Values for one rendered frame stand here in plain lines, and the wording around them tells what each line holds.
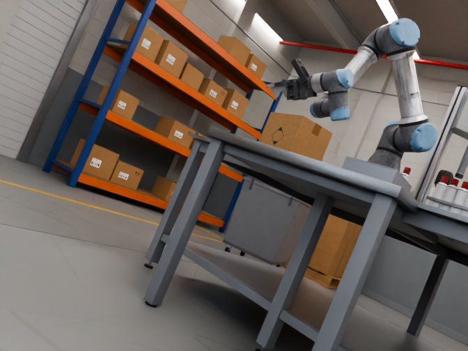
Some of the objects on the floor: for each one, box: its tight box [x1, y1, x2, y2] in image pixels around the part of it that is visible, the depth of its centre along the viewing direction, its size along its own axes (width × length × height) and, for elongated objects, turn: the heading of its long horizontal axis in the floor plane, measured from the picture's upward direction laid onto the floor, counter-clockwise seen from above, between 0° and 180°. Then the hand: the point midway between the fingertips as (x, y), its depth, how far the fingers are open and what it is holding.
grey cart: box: [223, 176, 312, 267], centre depth 484 cm, size 89×63×96 cm
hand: (272, 86), depth 200 cm, fingers open, 7 cm apart
